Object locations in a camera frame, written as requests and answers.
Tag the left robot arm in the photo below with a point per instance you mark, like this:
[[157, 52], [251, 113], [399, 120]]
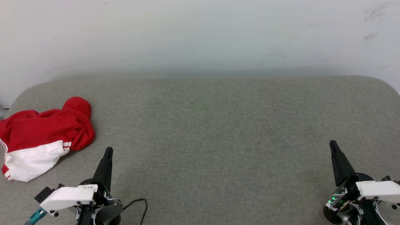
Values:
[[107, 215]]

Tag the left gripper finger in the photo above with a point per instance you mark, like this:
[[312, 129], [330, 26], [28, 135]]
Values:
[[104, 172]]

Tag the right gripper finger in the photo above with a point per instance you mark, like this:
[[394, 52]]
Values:
[[340, 168]]

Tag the red and white shirt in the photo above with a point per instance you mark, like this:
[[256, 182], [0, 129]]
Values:
[[47, 128]]

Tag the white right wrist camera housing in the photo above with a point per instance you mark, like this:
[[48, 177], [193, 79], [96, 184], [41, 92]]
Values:
[[379, 189]]

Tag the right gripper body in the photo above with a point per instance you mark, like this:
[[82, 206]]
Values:
[[345, 193]]

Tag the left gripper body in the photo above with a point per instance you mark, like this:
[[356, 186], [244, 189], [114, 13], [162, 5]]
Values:
[[104, 195]]

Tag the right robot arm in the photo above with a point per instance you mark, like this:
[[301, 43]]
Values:
[[370, 214]]

